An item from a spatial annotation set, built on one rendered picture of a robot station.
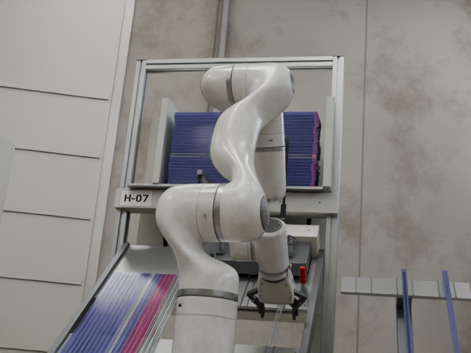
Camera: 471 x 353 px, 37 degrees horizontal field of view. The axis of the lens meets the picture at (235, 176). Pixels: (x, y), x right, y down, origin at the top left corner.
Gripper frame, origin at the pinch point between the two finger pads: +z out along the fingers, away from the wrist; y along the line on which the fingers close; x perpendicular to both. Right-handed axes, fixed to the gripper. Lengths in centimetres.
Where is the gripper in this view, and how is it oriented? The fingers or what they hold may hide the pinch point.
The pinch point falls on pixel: (278, 313)
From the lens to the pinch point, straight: 205.1
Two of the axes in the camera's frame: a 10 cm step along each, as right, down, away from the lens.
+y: -9.8, -0.2, 2.2
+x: -1.9, 5.6, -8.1
